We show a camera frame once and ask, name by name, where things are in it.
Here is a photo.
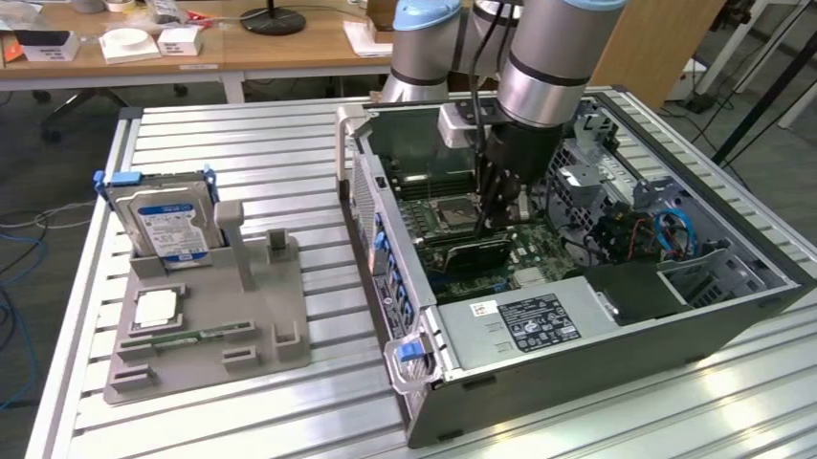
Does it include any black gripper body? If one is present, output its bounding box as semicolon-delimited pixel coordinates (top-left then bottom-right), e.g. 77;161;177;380
482;121;564;186

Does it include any black graphics card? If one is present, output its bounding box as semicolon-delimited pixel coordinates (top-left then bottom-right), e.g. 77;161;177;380
439;236;512;273

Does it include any CPU socket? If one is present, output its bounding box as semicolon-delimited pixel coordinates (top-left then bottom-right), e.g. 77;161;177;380
431;196;480;227

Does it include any black RAM slots bank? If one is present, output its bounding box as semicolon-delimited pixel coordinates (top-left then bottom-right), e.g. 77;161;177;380
393;170;480;201

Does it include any green RAM stick with label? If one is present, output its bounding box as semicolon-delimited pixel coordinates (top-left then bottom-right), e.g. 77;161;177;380
417;230;512;252

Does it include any green motherboard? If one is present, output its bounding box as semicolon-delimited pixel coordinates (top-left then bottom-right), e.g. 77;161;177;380
381;157;595;295

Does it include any perforated metal disk bay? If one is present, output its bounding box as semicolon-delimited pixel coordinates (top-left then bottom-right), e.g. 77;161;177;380
547;102;678;211

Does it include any grey power supply unit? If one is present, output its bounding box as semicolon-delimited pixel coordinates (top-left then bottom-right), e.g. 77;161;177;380
436;276;620;372

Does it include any white box with red button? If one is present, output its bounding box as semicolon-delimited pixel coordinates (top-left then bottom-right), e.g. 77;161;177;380
662;56;710;104

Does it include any wooden cabinet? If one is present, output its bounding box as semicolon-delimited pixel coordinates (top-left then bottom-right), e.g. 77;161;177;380
586;0;728;99

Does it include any white paper stack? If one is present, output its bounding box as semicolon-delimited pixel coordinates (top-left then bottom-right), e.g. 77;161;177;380
341;18;393;58

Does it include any blue case latch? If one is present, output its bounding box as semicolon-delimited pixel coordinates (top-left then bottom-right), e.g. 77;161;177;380
393;337;425;367

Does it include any open metal disk bay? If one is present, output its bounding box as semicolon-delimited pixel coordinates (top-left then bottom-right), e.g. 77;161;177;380
656;248;777;310

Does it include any brown cardboard box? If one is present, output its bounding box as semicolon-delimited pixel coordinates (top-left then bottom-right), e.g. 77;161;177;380
365;0;400;34

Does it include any wooden office desk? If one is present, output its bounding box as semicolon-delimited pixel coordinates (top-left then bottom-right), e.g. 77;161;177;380
0;0;248;104
220;0;572;92

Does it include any open dark PC case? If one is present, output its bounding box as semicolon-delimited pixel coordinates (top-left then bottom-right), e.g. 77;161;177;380
335;84;817;449

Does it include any black stand pole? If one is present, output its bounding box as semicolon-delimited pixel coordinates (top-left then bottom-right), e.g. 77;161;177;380
708;40;817;166

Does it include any black lamp base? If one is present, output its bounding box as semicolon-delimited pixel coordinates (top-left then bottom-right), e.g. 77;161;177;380
239;0;307;37

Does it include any grey plastic parts rack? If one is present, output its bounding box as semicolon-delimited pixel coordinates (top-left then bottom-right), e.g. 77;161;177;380
101;200;313;406

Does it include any hard disk in blue caddy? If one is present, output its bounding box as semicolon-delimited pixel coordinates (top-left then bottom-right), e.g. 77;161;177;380
92;164;221;272

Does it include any green RAM stick bare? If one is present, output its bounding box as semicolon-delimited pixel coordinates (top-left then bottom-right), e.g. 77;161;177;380
149;327;228;350

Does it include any silver CPU chip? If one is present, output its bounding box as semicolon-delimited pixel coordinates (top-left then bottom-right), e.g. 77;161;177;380
132;291;180;329

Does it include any small white box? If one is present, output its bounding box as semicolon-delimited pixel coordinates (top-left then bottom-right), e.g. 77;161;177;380
156;26;204;57

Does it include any plastic wrapped pack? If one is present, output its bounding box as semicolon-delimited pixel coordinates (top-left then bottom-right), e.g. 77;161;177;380
142;0;192;25

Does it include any white round holder on box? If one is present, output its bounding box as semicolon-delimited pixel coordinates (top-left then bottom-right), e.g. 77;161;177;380
98;27;161;66

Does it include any black office chair base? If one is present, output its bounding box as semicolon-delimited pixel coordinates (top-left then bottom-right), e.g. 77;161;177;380
30;83;190;143

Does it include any white box with black top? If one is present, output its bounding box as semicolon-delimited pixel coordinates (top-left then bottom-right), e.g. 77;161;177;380
13;29;81;62

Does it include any orange cardboard box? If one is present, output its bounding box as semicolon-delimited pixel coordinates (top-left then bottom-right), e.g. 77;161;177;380
0;32;25;69

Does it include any clear plastic bag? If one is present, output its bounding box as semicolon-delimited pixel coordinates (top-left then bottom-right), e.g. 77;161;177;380
0;2;45;33

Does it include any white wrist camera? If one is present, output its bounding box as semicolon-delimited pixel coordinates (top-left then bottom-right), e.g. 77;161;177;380
436;100;494;149

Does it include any dark arm cable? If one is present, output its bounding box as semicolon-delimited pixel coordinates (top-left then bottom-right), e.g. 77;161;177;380
468;0;519;144

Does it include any black wire bundle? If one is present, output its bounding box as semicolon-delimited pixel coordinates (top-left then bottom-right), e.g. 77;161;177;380
584;205;658;265

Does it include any blue wire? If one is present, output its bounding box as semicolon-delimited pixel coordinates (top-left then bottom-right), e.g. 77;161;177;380
654;208;703;262

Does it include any white desk frame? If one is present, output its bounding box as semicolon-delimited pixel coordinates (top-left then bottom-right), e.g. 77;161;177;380
691;0;817;130

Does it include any white floor cable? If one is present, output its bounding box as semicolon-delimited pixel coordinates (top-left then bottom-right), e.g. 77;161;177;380
0;200;97;230

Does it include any blue floor cable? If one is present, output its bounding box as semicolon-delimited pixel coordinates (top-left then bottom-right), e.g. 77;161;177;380
0;231;49;412

